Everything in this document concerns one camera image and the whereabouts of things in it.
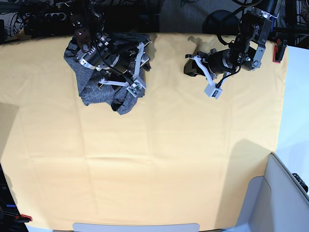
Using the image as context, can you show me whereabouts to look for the white power strip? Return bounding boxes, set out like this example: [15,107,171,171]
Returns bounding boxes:
[38,12,67,21]

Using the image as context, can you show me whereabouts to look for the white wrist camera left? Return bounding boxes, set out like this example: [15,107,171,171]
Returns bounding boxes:
[204,84,222,99]

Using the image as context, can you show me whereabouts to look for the dark round chair base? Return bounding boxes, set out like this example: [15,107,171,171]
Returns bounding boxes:
[202,10,239,35]

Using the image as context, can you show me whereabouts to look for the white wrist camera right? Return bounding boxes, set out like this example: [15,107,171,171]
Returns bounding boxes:
[126,78,146,98]

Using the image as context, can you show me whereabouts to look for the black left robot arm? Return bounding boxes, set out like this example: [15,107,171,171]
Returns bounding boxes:
[197,0,278,87]

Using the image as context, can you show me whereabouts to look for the yellow table cloth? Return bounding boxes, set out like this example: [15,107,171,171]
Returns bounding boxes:
[0,33,288,230]

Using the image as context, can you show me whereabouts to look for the white storage bin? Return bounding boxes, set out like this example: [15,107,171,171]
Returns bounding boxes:
[234,153,309,232]

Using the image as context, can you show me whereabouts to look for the black remote control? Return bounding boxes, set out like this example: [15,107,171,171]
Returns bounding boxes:
[292,173,309,193]

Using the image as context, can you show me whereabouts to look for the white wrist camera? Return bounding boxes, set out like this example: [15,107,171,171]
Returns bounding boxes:
[126,78,146,98]
[204,84,222,99]

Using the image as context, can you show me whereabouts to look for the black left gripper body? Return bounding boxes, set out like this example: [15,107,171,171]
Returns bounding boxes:
[185,48,241,80]

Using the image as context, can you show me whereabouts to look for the grey plate at front edge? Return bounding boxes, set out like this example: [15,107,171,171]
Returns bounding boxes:
[72,223,200,232]

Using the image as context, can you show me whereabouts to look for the red black clamp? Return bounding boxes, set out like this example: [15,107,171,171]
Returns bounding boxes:
[14,215,32,223]
[273,39,287,63]

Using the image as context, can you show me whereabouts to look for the red black clamp left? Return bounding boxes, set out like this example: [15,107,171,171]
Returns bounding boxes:
[14,215,32,223]

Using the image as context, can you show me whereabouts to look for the red black clamp right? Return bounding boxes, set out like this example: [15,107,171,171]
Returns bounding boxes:
[273,39,287,63]

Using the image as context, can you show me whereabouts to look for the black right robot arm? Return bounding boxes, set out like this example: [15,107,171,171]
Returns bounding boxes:
[67,0,151,96]

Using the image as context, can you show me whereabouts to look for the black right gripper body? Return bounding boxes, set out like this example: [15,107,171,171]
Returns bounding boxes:
[98,40,151,89]

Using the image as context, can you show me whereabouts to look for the grey long-sleeve shirt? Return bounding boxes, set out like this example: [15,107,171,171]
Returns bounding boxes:
[64,37,146,115]

